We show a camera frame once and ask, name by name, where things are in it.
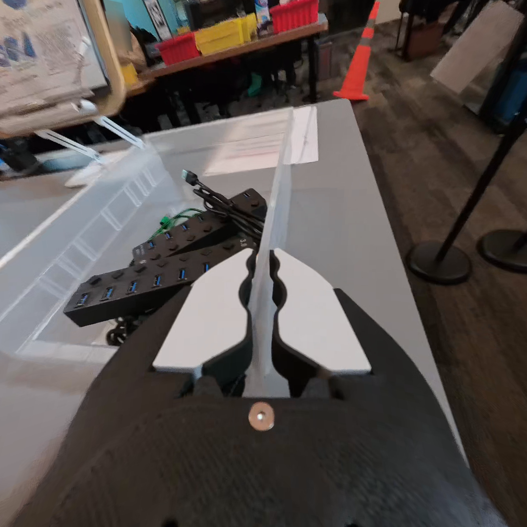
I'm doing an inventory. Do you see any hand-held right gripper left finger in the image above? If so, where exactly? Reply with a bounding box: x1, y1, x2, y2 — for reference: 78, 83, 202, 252
152, 248, 258, 383

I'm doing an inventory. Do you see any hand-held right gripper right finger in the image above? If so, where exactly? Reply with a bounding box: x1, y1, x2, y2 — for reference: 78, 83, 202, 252
268, 249, 372, 392

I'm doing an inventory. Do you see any clear plastic storage box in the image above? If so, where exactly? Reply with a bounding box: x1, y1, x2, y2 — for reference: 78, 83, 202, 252
0, 106, 319, 398

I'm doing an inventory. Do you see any grey desk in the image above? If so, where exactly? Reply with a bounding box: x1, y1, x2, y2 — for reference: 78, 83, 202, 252
0, 99, 470, 527

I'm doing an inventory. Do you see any long black USB hub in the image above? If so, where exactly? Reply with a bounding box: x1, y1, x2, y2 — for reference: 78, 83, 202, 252
63, 235, 260, 328

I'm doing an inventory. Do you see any green twist tie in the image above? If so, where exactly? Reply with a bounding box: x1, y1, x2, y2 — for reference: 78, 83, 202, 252
158, 208, 205, 239

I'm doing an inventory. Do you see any white paper sheet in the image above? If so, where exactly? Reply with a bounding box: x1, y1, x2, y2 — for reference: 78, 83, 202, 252
204, 106, 319, 175

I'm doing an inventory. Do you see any white folding stand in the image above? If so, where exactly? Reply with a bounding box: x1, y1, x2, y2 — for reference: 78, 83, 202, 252
35, 99, 147, 189

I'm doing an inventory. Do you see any orange traffic cone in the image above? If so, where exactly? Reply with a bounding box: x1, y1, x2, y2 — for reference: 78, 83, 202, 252
333, 0, 381, 102

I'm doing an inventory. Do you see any red plastic bin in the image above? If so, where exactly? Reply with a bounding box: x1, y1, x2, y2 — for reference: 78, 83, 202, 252
270, 0, 320, 34
156, 32, 201, 66

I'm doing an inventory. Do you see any wooden table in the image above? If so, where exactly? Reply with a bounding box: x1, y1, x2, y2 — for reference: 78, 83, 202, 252
124, 18, 330, 124

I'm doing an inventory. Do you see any white leaning panel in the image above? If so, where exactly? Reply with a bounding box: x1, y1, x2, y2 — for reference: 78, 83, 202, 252
430, 0, 524, 95

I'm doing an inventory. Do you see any colourful carton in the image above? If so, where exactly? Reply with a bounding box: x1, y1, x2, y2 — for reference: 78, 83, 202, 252
254, 0, 272, 38

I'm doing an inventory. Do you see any coiled black cable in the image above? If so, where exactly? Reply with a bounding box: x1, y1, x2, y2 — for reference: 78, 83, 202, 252
106, 316, 141, 346

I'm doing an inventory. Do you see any black USB cable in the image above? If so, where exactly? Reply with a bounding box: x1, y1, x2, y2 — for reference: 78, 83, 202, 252
181, 169, 266, 243

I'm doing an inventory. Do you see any black stanchion post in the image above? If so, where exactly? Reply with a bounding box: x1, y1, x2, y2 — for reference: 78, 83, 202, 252
405, 117, 527, 285
477, 229, 527, 273

